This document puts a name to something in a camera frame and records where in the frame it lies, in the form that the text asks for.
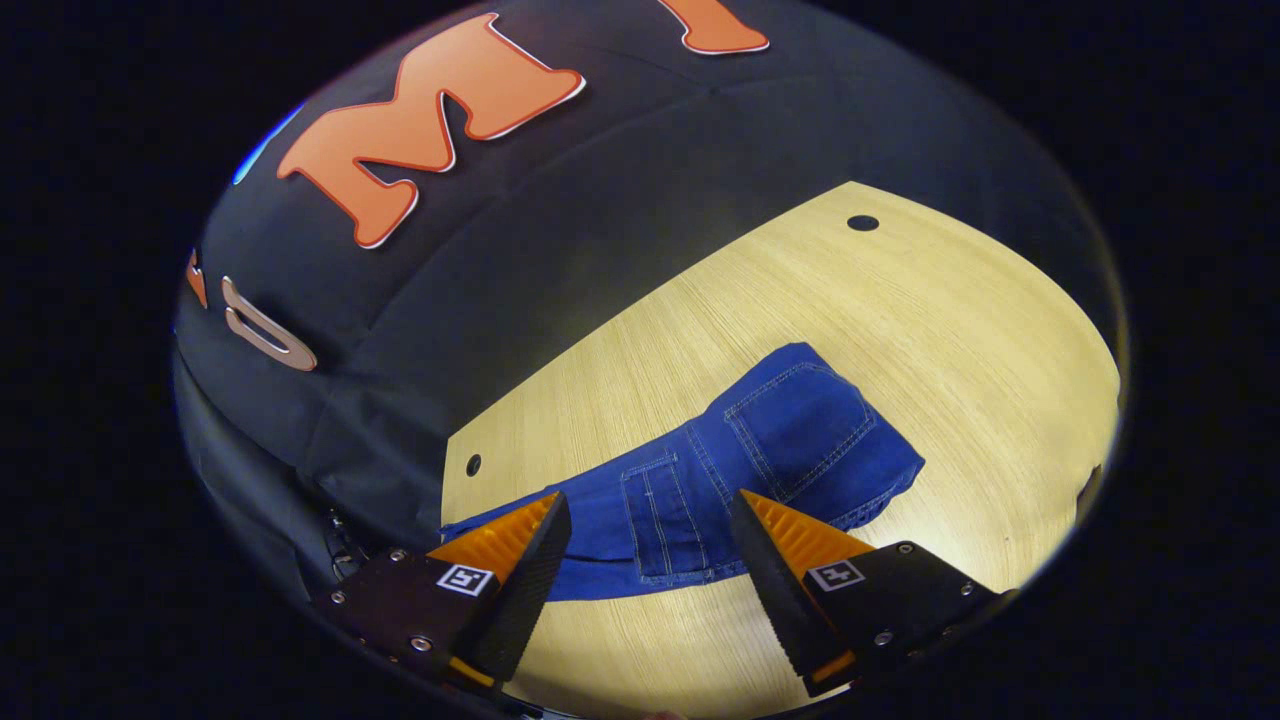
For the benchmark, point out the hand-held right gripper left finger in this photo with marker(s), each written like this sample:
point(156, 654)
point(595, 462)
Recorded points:
point(530, 590)

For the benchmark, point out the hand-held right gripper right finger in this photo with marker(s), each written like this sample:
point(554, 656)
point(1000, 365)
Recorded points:
point(775, 590)

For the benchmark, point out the blue denim jeans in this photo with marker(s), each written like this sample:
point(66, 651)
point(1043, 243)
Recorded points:
point(790, 430)

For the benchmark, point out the black backdrop cloth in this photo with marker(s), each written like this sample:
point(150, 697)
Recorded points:
point(560, 230)

